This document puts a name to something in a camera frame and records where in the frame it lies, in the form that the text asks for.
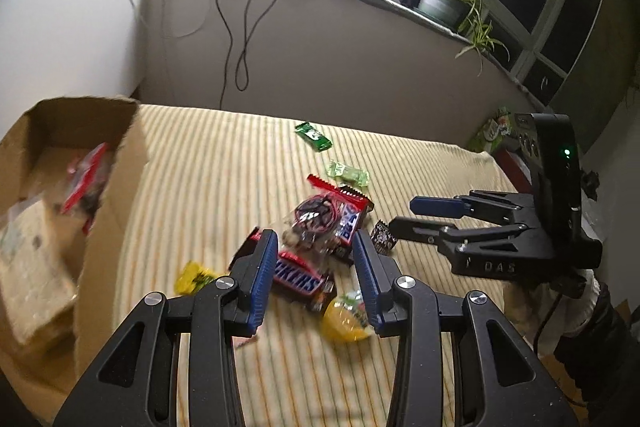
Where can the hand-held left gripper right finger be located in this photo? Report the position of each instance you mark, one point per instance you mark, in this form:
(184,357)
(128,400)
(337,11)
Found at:
(367,287)

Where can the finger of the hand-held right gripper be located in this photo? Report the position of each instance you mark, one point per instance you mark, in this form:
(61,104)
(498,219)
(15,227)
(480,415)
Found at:
(435,205)
(415,227)

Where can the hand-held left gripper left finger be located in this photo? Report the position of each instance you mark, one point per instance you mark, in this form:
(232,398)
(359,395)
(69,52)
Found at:
(265,277)

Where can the large brown chocolate bar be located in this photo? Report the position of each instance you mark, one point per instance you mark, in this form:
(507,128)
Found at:
(297,277)

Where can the small black patterned candy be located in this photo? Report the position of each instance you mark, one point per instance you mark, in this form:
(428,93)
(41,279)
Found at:
(384,237)

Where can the yellow jelly cup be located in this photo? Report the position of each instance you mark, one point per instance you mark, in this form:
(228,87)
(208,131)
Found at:
(345,317)

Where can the small brown chocolate bar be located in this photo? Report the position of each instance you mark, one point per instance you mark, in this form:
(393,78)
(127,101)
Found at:
(352,224)

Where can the yellow candy packet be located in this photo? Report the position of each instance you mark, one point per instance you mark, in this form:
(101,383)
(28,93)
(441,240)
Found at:
(195,278)

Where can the clear nut bag red edge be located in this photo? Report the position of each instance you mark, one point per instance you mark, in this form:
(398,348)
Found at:
(315,214)

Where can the light green candy packet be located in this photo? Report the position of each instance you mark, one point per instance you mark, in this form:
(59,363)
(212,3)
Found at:
(347,173)

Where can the dark green snack packet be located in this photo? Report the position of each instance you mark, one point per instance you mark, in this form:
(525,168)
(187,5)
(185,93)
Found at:
(312,136)

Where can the brown cardboard box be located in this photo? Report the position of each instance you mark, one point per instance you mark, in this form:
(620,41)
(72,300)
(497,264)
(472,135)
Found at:
(120,187)

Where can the red and clear snack bag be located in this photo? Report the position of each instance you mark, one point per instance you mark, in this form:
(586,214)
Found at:
(82,187)

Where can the person's right forearm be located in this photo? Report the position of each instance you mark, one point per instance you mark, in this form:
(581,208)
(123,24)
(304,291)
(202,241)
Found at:
(600,342)

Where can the person's right hand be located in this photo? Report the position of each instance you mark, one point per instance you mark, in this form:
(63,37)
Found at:
(522,307)

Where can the green and white carton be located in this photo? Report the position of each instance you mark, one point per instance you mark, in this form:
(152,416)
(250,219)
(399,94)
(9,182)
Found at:
(497,129)

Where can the striped tablecloth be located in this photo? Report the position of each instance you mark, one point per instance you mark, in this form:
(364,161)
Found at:
(210,167)

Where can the potted spider plant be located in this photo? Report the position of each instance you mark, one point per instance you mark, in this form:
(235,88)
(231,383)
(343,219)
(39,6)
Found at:
(445,2)

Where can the beige wrapped package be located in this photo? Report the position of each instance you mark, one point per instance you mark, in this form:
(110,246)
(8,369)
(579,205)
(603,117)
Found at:
(30,272)

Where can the window frame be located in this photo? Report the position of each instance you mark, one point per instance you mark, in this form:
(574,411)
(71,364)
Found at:
(530,2)

